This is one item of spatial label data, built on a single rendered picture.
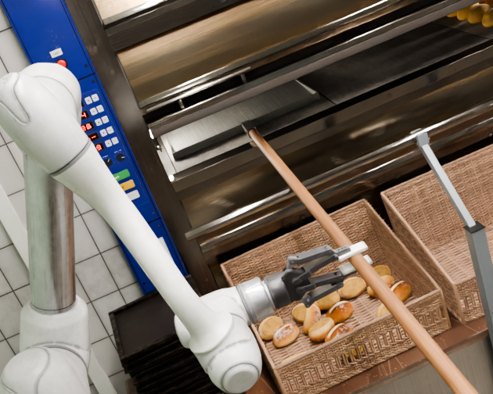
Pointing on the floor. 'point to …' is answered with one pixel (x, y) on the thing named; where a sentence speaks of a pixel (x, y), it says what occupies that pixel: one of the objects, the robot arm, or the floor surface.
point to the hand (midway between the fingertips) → (353, 257)
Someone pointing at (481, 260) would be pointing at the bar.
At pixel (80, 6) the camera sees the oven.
